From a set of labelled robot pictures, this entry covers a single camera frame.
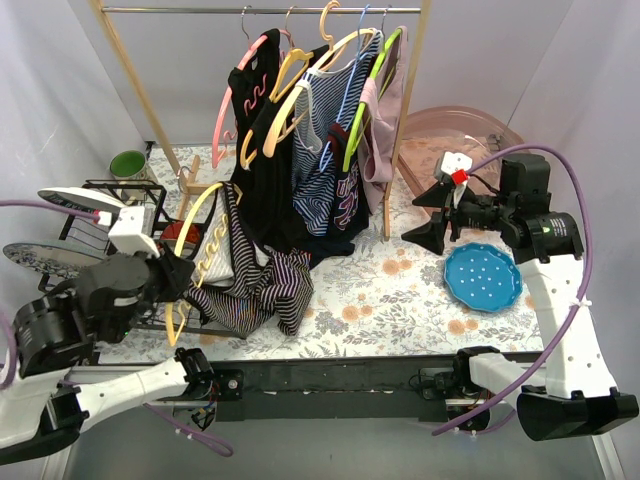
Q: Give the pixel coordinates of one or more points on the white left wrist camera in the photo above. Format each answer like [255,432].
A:
[128,234]

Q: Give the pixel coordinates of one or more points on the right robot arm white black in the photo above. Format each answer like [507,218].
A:
[568,391]

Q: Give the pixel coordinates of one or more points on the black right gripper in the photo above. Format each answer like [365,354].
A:
[451,214]

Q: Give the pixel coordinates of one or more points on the navy jersey with letters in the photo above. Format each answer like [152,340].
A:
[349,214]

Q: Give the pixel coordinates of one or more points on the wooden clothes rack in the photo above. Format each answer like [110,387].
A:
[188,182]

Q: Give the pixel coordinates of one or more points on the black garment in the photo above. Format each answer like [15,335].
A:
[267,208]

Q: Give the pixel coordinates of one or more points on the pink mauve garment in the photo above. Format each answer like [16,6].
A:
[376,149]

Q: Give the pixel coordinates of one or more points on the red bowl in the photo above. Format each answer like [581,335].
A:
[172,232]

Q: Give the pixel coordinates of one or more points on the black wire dish rack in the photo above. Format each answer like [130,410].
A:
[150,195]

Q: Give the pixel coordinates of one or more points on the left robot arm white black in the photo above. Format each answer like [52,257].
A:
[40,415]

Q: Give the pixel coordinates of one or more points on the floral tablecloth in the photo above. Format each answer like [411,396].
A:
[387,299]

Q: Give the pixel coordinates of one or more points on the blue white striped tank top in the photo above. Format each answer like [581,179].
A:
[313,190]

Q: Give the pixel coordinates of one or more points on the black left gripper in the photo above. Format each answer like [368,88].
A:
[163,275]

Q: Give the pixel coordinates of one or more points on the black white striped tank top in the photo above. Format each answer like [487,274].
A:
[249,284]

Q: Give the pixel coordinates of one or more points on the pink translucent plastic basin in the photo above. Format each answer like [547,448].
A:
[434,131]

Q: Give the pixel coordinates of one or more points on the white plate with lettering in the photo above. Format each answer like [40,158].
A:
[82,199]

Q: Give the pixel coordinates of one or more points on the green mug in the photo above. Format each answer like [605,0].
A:
[130,166]

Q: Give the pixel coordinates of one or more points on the blue wire hanger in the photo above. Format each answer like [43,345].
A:
[354,65]

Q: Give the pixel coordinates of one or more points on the peach plastic hanger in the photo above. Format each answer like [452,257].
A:
[280,128]

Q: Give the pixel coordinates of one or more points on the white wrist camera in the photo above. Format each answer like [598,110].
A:
[454,166]
[128,234]

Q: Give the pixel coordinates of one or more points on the green plastic hanger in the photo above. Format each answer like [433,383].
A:
[381,75]

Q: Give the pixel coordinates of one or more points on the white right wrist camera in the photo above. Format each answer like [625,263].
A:
[454,166]

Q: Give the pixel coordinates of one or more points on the yellow wavy plastic hanger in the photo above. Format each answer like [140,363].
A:
[175,314]

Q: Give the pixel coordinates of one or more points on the blue dotted plate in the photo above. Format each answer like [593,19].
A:
[483,277]

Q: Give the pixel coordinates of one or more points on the blue floral patterned plate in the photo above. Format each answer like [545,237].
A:
[55,258]

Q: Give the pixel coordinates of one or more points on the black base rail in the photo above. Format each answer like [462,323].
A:
[410,387]

